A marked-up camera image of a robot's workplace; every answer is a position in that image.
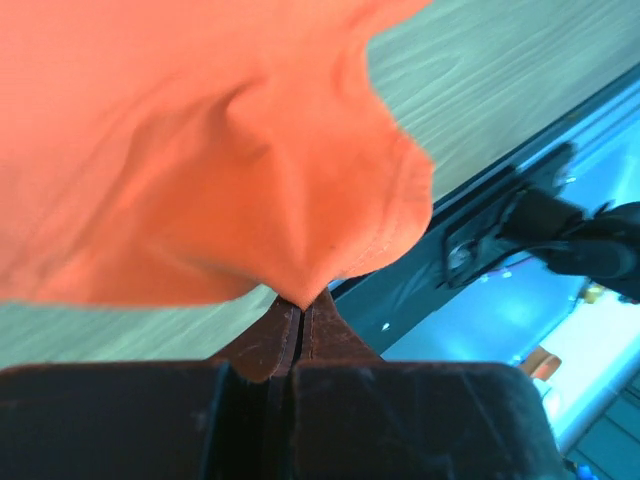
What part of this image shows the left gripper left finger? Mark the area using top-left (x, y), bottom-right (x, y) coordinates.
top-left (214, 297), bottom-right (300, 383)

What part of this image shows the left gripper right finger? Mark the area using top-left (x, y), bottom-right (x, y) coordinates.
top-left (299, 289), bottom-right (382, 361)

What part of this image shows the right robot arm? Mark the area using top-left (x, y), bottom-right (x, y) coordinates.
top-left (501, 189), bottom-right (639, 302)

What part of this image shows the orange t shirt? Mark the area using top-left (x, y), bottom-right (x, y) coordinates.
top-left (1, 1), bottom-right (434, 308)

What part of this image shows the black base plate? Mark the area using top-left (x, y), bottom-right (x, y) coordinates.
top-left (331, 69), bottom-right (639, 364)

